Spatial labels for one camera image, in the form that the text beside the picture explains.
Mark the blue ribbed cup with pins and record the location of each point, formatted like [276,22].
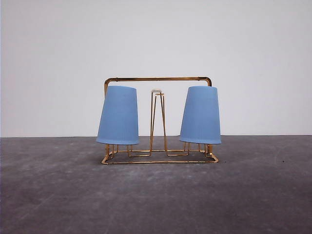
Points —
[201,122]
[119,118]

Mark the gold wire cup rack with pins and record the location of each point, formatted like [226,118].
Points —
[158,151]

